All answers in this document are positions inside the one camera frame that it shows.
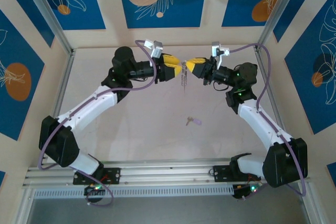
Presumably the key with purple tag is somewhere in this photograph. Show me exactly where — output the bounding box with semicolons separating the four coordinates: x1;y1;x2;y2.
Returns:
185;115;202;127

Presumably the blue poster flower dark circle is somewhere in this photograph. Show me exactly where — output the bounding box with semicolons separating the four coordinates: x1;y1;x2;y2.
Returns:
285;0;336;135

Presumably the blue poster large orange circle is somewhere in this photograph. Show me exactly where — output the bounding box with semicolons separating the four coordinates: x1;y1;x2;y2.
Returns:
0;8;45;141

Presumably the black controller board green LED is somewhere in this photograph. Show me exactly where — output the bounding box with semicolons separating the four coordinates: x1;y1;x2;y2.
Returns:
232;183;260;200
83;184;110;197

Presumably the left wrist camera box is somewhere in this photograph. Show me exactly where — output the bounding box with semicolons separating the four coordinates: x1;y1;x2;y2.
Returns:
143;39;164;58

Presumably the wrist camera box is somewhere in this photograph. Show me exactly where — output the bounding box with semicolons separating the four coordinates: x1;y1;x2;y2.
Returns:
211;41;230;58
143;39;164;58

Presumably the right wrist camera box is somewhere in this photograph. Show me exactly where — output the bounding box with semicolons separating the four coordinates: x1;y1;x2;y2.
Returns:
211;41;230;58

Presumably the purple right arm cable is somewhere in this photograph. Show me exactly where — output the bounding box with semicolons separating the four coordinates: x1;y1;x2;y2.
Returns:
228;42;308;200

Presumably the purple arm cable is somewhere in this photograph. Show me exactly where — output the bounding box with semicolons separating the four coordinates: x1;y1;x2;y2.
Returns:
228;42;308;200
38;39;158;207

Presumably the thin black gripper wire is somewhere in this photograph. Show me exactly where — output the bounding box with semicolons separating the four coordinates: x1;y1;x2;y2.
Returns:
212;82;229;91

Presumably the aluminium side rail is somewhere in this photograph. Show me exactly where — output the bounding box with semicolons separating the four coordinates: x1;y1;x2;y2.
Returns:
254;45;292;141
39;50;76;167

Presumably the aluminium frame post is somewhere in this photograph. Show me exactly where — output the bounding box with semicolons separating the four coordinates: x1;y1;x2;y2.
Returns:
15;189;35;224
256;0;302;51
19;0;74;56
298;182;324;224

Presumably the aluminium front frame rail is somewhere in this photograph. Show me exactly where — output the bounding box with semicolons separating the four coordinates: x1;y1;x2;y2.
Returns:
22;158;313;189

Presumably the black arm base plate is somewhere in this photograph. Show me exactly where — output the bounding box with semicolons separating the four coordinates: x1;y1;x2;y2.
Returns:
72;167;121;185
212;165;262;183

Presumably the grey slotted cable duct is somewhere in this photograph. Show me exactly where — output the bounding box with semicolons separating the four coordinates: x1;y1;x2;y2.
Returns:
33;184;234;200

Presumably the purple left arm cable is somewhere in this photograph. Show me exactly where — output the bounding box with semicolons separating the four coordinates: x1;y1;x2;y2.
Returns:
38;39;158;207

